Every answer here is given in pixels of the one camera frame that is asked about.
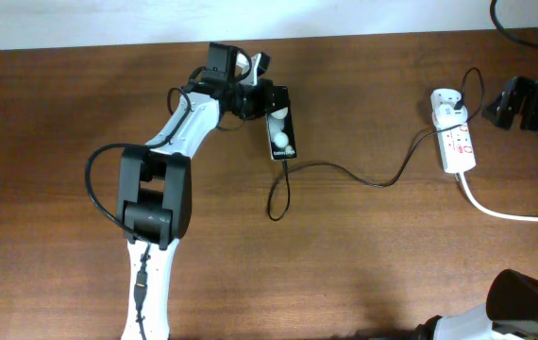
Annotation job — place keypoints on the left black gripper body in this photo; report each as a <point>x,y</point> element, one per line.
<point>254,99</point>

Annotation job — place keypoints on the white power strip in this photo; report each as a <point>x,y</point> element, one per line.
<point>457,152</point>

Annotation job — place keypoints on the white USB charger plug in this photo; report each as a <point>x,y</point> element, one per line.
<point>446,116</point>

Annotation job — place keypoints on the black smartphone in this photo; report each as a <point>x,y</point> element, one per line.
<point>280,127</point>

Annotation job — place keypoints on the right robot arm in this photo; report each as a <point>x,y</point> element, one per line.
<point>510,310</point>

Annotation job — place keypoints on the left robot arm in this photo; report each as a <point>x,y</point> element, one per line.
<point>155,197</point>

